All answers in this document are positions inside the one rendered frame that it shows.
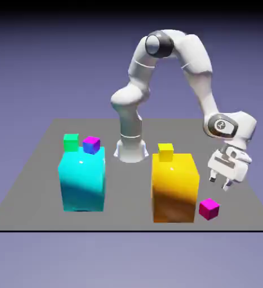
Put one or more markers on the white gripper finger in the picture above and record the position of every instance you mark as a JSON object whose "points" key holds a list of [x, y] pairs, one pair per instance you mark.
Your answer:
{"points": [[227, 183], [212, 175]]}

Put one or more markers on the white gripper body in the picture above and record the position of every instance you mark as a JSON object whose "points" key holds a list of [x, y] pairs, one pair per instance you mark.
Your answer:
{"points": [[229, 167]]}

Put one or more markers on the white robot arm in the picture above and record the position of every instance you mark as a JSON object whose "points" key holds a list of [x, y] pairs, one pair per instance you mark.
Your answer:
{"points": [[196, 58]]}

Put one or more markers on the small magenta cube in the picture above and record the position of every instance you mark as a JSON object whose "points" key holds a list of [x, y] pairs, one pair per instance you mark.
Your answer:
{"points": [[209, 209]]}

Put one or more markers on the small yellow cube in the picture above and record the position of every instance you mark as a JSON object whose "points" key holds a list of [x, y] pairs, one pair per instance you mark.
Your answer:
{"points": [[165, 153]]}

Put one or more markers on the small purple cube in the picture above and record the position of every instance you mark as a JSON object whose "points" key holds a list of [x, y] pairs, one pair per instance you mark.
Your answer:
{"points": [[91, 145]]}

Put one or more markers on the small green cube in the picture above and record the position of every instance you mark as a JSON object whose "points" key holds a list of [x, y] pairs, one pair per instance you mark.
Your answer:
{"points": [[71, 142]]}

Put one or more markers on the large orange box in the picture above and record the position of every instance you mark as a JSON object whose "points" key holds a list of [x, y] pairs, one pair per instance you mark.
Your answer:
{"points": [[174, 186]]}

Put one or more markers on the large cyan box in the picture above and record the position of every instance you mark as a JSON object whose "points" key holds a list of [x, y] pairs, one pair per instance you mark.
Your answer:
{"points": [[82, 180]]}

